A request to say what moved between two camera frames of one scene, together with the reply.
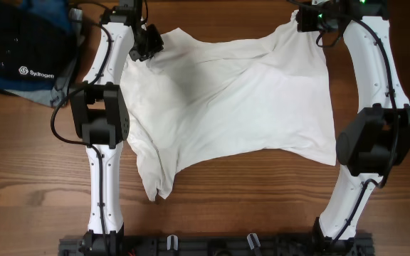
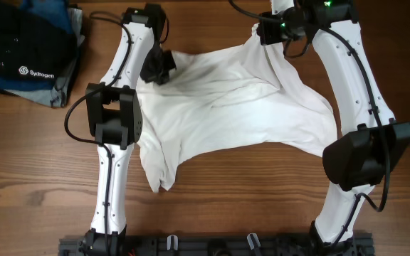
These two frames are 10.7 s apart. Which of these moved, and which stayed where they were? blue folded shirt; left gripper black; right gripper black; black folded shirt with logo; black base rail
Moved: left gripper black; right gripper black
Stayed: black base rail; blue folded shirt; black folded shirt with logo
